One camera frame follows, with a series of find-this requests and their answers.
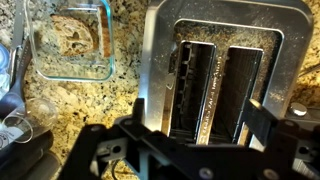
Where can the stainless steel toaster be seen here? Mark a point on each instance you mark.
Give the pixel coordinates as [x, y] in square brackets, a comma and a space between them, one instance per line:
[203, 60]

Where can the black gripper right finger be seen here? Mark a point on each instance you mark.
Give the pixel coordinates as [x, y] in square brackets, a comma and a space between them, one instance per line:
[259, 120]

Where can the clear drinking glass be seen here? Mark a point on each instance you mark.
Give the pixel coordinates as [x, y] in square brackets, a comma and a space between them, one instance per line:
[30, 120]

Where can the metal knife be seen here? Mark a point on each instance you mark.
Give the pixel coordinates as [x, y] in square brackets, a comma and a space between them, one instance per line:
[16, 48]

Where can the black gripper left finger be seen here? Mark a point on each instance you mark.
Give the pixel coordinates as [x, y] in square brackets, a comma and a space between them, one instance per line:
[138, 113]

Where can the blue container lid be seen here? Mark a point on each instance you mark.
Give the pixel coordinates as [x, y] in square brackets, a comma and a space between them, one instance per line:
[4, 76]

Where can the clear glass container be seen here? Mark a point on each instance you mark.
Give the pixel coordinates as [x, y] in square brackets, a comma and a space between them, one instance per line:
[49, 63]

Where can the flat bread slice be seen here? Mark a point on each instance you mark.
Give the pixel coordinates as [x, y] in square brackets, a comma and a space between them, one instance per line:
[74, 36]

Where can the bread slice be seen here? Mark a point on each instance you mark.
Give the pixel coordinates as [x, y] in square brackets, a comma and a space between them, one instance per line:
[74, 36]
[103, 32]

